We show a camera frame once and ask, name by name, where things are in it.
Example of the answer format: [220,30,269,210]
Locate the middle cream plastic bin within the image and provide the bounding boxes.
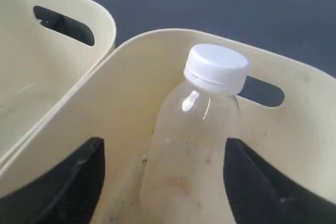
[1,0,117,165]

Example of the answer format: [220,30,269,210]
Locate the cream plastic bin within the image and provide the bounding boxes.
[1,29,335,223]
[1,0,117,165]

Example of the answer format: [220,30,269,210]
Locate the right cream plastic bin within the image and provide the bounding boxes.
[1,29,335,223]

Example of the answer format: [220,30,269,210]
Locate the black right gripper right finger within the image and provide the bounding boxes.
[223,138,335,223]

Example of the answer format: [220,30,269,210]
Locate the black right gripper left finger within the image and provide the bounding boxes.
[1,137,105,223]

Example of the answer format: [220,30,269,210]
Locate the clear plastic bottle white cap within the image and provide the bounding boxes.
[140,44,249,223]

